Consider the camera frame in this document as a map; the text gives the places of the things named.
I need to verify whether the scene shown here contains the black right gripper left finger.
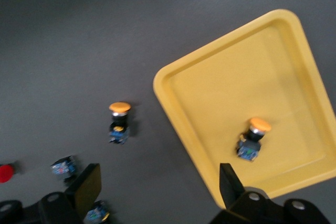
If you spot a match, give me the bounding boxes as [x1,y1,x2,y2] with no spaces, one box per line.
[38,163,102,224]

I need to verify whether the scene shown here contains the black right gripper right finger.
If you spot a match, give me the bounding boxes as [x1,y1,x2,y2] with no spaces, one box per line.
[211,163,269,224]

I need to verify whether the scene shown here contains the yellow mushroom push button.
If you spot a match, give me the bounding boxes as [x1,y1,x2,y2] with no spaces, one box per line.
[234,117,272,163]
[108,101,132,145]

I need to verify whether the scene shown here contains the red mushroom push button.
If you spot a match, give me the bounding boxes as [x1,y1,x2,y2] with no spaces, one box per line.
[0,164,15,184]

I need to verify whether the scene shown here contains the green mushroom push button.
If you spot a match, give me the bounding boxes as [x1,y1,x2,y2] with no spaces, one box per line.
[83,199,110,224]
[50,155,78,183]

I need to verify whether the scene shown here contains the yellow plastic tray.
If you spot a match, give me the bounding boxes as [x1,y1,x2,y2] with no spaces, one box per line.
[153,8,336,208]

